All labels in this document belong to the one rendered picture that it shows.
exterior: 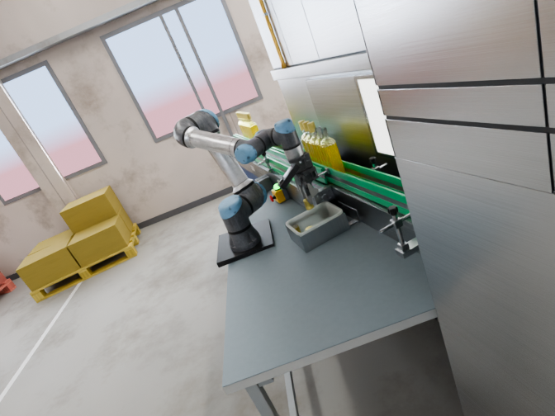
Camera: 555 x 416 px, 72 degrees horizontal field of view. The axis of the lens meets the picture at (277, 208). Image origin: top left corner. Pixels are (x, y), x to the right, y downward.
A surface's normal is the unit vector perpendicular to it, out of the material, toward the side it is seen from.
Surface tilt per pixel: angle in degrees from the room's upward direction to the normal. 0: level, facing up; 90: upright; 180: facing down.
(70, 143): 90
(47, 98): 90
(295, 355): 0
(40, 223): 90
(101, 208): 90
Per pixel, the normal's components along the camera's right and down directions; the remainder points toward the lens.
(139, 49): 0.10, 0.37
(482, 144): -0.87, 0.46
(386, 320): -0.36, -0.85
